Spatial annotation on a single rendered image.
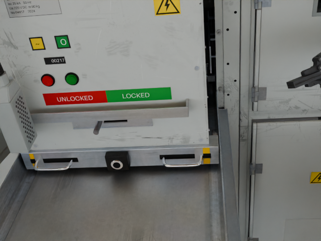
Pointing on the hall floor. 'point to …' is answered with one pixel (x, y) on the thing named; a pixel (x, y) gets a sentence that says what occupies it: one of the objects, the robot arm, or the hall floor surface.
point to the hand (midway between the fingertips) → (304, 79)
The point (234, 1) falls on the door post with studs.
